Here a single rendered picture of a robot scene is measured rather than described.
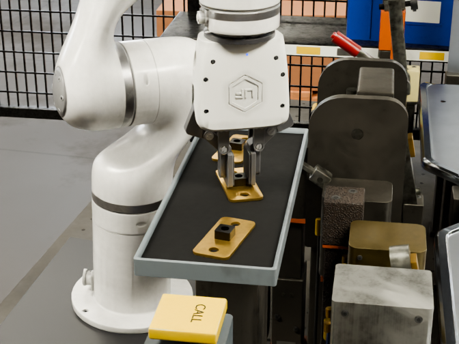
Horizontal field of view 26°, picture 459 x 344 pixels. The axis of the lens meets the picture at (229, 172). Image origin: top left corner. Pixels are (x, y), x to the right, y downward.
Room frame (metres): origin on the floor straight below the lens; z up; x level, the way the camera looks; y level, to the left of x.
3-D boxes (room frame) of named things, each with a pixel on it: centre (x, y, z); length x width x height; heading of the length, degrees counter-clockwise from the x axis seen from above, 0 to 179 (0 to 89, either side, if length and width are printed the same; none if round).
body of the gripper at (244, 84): (1.01, -0.01, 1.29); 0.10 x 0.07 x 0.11; 102
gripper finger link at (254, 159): (1.02, -0.03, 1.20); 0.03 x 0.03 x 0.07; 12
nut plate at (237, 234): (0.89, 0.00, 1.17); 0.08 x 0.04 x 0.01; 159
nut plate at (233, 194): (1.01, -0.01, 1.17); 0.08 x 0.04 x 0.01; 12
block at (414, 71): (1.74, -0.33, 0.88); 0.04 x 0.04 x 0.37; 81
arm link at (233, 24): (1.01, -0.01, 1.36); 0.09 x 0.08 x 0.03; 102
